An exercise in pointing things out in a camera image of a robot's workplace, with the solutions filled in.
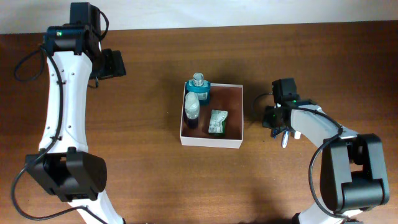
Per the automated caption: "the clear pump bottle purple liquid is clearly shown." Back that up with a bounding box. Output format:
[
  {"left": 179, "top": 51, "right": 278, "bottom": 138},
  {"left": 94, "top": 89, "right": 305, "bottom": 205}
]
[{"left": 184, "top": 92, "right": 200, "bottom": 129}]

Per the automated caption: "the blue mouthwash bottle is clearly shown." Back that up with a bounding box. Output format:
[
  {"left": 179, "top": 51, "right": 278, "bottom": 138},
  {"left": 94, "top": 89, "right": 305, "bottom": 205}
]
[{"left": 186, "top": 72, "right": 211, "bottom": 105}]

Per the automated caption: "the blue white toothbrush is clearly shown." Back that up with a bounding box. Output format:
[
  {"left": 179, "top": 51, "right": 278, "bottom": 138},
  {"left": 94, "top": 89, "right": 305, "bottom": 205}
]
[{"left": 281, "top": 131, "right": 289, "bottom": 149}]

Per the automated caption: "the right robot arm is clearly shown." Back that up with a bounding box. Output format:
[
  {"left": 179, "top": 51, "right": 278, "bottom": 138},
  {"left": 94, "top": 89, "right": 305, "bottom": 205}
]
[{"left": 262, "top": 78, "right": 390, "bottom": 224}]

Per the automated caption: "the white cardboard box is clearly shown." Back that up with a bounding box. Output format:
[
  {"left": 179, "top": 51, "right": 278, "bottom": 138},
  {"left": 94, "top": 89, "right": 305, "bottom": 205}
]
[{"left": 180, "top": 83, "right": 244, "bottom": 149}]

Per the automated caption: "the blue disposable razor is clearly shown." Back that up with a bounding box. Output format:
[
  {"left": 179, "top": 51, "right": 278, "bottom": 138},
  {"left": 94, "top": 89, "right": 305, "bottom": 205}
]
[{"left": 271, "top": 128, "right": 281, "bottom": 139}]

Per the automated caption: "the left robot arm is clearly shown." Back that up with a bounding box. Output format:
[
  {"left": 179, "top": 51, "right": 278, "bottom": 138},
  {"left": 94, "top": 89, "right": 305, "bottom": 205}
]
[{"left": 24, "top": 2, "right": 126, "bottom": 223}]

